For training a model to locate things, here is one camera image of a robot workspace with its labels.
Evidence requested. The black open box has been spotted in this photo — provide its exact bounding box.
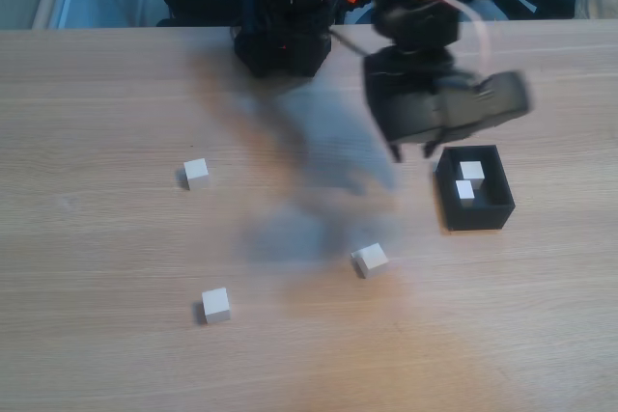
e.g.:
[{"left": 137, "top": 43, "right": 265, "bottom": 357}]
[{"left": 435, "top": 144, "right": 517, "bottom": 233}]

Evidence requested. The black oval camera box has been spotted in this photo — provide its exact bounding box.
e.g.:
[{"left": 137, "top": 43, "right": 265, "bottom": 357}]
[{"left": 434, "top": 69, "right": 532, "bottom": 136}]

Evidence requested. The white red gripper cable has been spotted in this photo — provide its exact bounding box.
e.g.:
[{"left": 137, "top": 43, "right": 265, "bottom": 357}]
[{"left": 432, "top": 0, "right": 492, "bottom": 69}]

